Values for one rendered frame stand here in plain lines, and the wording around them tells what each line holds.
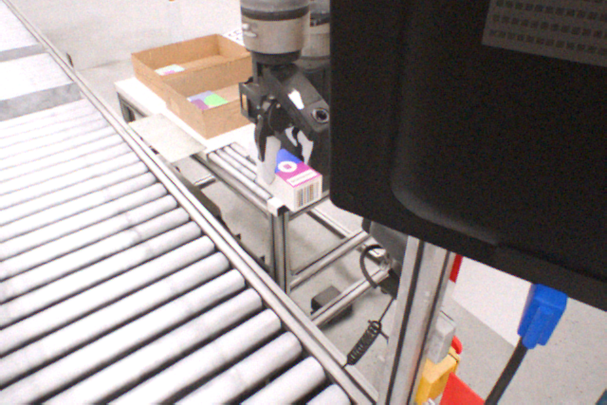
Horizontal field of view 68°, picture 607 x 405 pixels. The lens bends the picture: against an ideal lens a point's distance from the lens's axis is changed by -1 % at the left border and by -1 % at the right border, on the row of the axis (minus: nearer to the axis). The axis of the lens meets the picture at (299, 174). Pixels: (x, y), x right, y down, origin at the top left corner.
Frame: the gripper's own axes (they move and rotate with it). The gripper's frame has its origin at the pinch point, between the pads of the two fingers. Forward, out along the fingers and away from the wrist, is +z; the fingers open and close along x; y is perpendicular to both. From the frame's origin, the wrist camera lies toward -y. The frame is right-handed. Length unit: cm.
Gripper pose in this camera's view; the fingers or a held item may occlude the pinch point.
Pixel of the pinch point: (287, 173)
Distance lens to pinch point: 72.1
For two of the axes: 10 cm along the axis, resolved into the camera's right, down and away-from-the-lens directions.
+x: -7.9, 3.5, -4.9
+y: -6.1, -4.5, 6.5
